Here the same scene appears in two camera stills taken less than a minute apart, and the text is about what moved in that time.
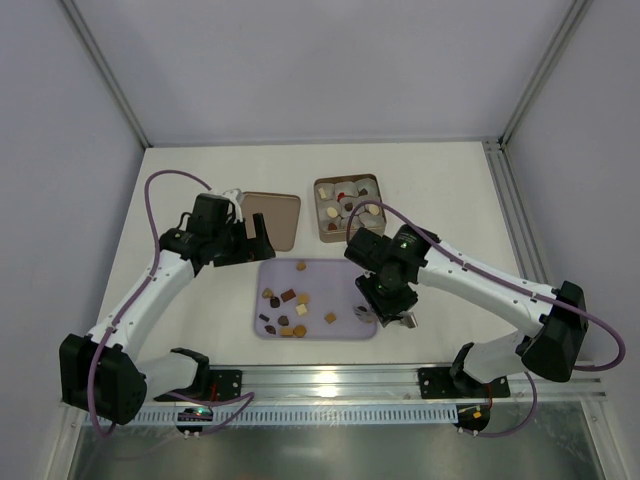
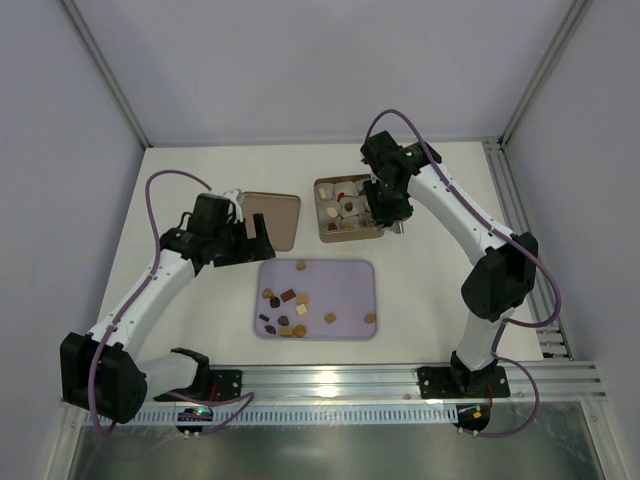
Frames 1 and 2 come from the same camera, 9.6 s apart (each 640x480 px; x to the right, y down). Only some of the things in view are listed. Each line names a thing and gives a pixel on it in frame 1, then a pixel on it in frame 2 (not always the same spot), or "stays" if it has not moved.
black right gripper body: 388,307 -> 388,211
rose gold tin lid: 281,215 stays
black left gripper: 248,247 stays
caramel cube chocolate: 330,318 stays
